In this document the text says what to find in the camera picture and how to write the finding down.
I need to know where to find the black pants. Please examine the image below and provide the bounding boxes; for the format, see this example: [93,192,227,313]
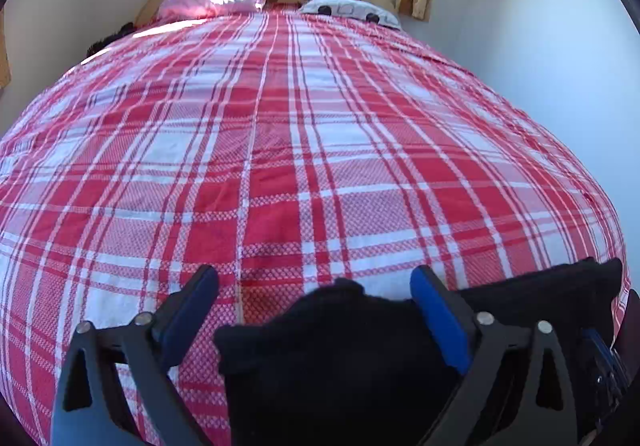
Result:
[214,258,623,445]

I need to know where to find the red plaid bedsheet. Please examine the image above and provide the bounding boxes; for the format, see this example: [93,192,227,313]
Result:
[1,10,626,445]

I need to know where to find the yellow side window curtain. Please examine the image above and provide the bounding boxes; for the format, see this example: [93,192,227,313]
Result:
[0,11,11,89]

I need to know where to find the black item beside bed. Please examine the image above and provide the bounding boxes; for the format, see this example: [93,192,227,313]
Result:
[86,22,137,58]

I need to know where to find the white patterned pillow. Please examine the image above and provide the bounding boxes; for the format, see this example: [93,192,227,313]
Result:
[298,0,401,31]

